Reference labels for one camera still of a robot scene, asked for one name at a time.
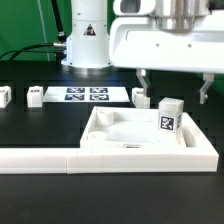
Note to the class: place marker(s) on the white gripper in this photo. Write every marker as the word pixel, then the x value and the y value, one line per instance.
pixel 172 35

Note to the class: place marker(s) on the white square table top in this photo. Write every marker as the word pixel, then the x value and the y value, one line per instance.
pixel 115 127

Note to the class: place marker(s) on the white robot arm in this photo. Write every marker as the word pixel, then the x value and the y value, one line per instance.
pixel 87 47

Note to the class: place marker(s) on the white L-shaped obstacle fence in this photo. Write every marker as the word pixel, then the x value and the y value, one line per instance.
pixel 198 156

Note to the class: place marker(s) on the white marker sheet with tags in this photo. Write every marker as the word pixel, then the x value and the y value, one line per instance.
pixel 86 94

